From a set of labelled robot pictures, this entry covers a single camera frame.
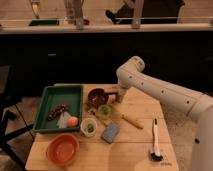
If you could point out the black white dish brush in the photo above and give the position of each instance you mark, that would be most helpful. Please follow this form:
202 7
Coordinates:
155 150

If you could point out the dark grape bunch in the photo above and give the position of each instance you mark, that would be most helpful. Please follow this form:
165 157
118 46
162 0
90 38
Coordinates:
57 111

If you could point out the white plastic piece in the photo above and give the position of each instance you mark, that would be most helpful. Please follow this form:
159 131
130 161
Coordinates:
63 119

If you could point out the orange plastic bowl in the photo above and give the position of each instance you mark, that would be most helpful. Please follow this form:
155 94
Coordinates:
63 149

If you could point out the dark red bowl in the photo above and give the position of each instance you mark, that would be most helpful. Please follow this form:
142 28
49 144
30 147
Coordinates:
98 96

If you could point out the green plastic tray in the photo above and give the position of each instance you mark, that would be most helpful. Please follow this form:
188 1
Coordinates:
56 101

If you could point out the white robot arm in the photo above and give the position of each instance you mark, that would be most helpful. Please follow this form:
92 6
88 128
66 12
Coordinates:
197 105

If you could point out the green translucent cup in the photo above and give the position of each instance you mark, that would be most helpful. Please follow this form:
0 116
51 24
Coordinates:
104 112

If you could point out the orange peach fruit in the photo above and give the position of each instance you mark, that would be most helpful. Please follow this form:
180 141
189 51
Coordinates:
72 122

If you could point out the black chair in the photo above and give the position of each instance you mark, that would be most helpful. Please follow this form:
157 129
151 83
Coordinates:
7 100

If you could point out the blue sponge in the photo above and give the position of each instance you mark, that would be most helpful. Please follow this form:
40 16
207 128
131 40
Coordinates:
110 132

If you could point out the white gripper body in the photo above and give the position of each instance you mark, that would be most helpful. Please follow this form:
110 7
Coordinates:
121 91

